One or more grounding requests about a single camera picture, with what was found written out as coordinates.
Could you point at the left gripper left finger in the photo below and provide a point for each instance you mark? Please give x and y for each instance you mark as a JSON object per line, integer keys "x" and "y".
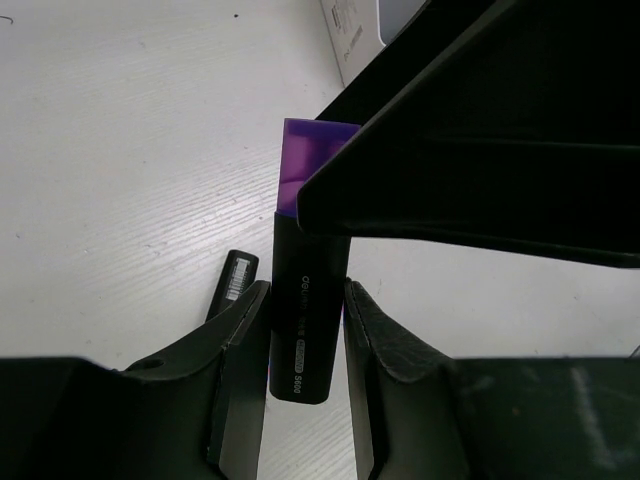
{"x": 193, "y": 410}

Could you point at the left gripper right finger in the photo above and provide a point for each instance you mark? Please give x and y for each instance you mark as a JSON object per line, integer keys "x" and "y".
{"x": 419, "y": 414}

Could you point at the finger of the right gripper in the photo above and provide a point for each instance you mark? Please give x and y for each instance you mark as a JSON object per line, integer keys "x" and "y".
{"x": 503, "y": 125}

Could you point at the green highlighter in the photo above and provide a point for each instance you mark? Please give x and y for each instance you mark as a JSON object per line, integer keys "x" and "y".
{"x": 238, "y": 274}

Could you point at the purple highlighter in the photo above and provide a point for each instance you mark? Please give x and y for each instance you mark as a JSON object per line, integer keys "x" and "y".
{"x": 308, "y": 272}

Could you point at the white divided container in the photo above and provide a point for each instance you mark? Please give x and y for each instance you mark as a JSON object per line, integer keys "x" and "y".
{"x": 361, "y": 29}

